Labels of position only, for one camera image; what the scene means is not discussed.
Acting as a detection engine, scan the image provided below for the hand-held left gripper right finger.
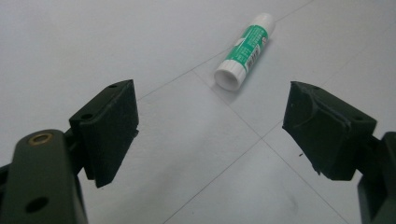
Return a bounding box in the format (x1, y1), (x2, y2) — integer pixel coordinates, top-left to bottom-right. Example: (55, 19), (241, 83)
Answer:
(282, 81), (377, 181)

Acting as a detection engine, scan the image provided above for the green and white glue stick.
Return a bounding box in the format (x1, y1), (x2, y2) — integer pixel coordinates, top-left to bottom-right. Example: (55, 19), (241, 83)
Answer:
(214, 12), (276, 92)

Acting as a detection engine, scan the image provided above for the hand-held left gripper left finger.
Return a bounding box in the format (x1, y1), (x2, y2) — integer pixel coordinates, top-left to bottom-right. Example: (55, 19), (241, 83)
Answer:
(68, 78), (140, 189)

